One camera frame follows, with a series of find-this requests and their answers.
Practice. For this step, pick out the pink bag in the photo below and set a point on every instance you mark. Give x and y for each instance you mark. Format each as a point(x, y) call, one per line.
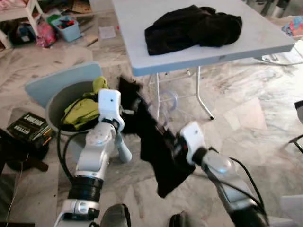
point(46, 34)

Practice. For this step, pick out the robot leg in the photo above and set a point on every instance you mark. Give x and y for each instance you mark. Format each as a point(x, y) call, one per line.
point(189, 220)
point(116, 216)

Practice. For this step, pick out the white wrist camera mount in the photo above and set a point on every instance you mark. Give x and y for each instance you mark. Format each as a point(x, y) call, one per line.
point(194, 139)
point(110, 106)

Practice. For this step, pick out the robot right leg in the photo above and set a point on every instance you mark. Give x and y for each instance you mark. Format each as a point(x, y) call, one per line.
point(189, 220)

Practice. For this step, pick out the robot left leg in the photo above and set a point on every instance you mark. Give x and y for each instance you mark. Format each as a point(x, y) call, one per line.
point(116, 216)

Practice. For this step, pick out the pale pink plastic hanger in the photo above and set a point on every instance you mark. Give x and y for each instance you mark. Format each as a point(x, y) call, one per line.
point(176, 100)

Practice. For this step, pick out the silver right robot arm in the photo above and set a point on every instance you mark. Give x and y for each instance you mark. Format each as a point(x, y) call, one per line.
point(227, 179)

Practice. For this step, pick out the white folding table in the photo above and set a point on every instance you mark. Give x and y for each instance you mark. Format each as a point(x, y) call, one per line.
point(265, 38)

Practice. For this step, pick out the green bin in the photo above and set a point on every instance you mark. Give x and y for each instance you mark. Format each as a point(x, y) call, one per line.
point(54, 19)

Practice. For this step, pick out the light blue storage bin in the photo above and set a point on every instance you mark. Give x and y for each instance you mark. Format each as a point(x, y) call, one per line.
point(66, 29)

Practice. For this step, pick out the grey plastic bucket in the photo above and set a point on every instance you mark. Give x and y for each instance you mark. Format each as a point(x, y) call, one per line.
point(57, 99)

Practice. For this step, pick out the black bag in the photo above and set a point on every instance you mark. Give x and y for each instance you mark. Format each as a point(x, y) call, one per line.
point(21, 34)

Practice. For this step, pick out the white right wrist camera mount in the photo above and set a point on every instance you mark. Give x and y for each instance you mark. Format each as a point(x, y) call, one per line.
point(194, 139)

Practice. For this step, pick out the lime green garment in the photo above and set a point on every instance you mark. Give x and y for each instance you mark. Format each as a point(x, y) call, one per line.
point(83, 111)

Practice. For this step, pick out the black garment with reflective stripe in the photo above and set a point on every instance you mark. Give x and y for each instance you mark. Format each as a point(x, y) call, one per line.
point(156, 156)

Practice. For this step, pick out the black printed cardboard box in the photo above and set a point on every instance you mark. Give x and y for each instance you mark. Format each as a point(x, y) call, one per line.
point(28, 130)

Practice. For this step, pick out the light blue plastic stool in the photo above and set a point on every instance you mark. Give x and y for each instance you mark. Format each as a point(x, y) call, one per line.
point(52, 80)

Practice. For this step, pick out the black garment with brown lining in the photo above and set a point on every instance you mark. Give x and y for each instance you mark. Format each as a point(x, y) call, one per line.
point(189, 28)

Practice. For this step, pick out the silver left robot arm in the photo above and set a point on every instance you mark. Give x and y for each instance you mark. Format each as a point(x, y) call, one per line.
point(92, 161)

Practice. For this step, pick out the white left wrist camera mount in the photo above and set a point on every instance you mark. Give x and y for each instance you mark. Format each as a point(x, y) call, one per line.
point(110, 106)

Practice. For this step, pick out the small wooden block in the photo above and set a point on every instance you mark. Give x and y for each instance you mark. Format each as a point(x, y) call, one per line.
point(92, 40)

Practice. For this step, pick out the white paper sheet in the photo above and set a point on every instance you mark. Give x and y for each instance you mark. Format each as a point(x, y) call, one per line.
point(107, 32)

